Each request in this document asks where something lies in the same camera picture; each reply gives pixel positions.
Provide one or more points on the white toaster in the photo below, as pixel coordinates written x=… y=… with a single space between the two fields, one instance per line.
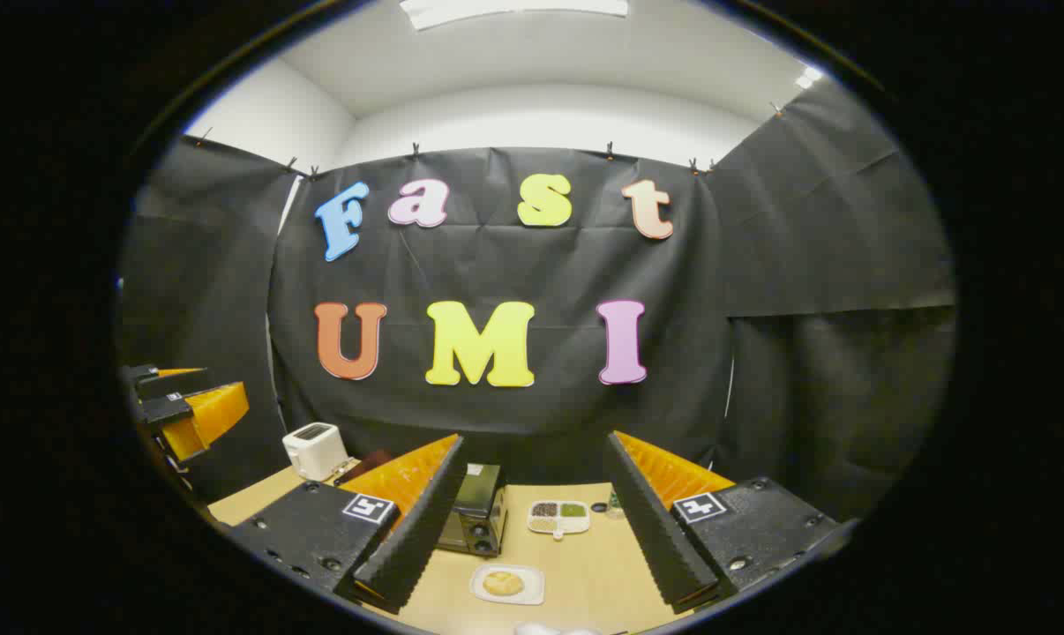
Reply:
x=313 y=450

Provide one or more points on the black electric oven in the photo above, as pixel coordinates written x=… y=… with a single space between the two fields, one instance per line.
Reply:
x=479 y=503

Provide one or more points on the white divided grain dish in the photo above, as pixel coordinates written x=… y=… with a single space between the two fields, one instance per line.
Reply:
x=576 y=525

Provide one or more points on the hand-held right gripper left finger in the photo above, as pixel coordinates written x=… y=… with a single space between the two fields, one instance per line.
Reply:
x=417 y=538

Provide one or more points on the round bread bun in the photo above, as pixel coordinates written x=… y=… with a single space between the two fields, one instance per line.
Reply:
x=503 y=583

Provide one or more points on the clear plastic water bottle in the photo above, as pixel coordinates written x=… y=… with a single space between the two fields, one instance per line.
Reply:
x=615 y=504

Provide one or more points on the long ceiling light panel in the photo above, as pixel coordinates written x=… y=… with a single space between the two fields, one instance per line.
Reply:
x=514 y=9

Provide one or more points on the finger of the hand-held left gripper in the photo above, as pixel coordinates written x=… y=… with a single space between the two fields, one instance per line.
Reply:
x=210 y=414
x=157 y=383

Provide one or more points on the small ceiling light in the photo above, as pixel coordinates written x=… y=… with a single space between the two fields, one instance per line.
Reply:
x=808 y=77

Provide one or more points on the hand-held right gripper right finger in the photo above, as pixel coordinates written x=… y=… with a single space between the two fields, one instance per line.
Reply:
x=651 y=529

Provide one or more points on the white rectangular plate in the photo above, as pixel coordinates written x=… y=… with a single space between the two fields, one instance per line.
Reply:
x=535 y=582

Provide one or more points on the row of small cloth clips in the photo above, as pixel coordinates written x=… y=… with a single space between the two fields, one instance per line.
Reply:
x=415 y=148

